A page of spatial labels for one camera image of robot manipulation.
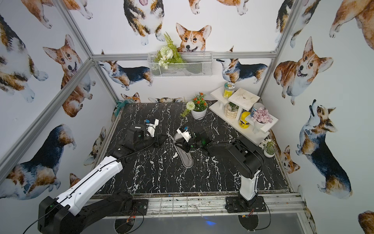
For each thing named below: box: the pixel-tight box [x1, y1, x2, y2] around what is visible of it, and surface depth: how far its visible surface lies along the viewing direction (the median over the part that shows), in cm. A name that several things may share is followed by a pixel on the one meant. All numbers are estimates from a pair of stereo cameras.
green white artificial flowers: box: [153, 31, 185, 70], surface depth 82 cm
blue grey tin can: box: [250, 102, 265, 117], surface depth 91 cm
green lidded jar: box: [223, 81, 236, 99], surface depth 101 cm
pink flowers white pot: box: [251, 107, 273, 130], surface depth 82 cm
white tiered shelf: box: [208, 87, 279, 146], surface depth 103 cm
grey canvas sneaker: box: [173, 132, 195, 169], surface depth 89 cm
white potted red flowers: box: [180, 92, 209, 121], surface depth 105 cm
